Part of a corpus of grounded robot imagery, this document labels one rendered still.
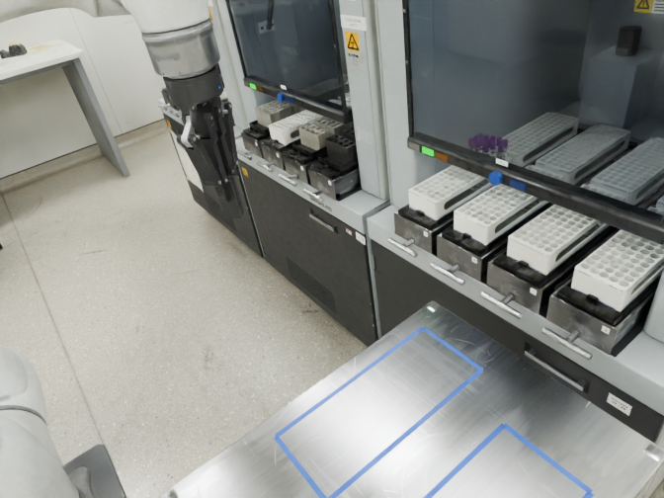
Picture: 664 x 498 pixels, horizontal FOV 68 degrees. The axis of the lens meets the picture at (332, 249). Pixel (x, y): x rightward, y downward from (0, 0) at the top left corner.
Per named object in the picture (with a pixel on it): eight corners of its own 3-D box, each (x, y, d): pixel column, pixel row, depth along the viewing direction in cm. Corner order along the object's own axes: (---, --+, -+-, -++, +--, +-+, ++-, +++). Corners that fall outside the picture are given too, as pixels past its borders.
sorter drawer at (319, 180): (453, 117, 190) (453, 94, 185) (481, 124, 181) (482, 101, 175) (299, 192, 160) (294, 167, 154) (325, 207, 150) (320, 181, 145)
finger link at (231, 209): (231, 178, 76) (229, 181, 75) (243, 215, 80) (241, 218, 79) (214, 178, 77) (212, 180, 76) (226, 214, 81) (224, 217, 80)
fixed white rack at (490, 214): (527, 184, 132) (530, 163, 128) (561, 197, 125) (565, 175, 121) (452, 232, 119) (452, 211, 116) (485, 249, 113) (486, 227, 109)
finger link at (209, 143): (212, 111, 69) (207, 115, 68) (232, 182, 75) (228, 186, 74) (189, 112, 70) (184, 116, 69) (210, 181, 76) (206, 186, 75)
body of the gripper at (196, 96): (182, 60, 70) (201, 122, 76) (148, 81, 64) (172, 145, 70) (227, 57, 68) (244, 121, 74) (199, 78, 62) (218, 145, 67)
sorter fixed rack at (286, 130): (335, 114, 191) (332, 98, 187) (351, 120, 184) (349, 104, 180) (271, 141, 179) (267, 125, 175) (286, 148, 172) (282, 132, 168)
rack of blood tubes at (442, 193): (481, 167, 142) (482, 147, 139) (511, 178, 136) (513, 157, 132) (408, 209, 130) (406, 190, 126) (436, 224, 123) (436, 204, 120)
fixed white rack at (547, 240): (581, 204, 121) (585, 182, 118) (622, 218, 115) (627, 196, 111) (504, 259, 109) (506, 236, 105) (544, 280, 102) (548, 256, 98)
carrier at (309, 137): (325, 150, 162) (323, 133, 159) (320, 152, 161) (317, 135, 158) (305, 141, 170) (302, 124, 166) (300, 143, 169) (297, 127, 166)
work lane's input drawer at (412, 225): (545, 143, 162) (549, 118, 157) (585, 155, 153) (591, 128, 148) (382, 241, 132) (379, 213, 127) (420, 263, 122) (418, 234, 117)
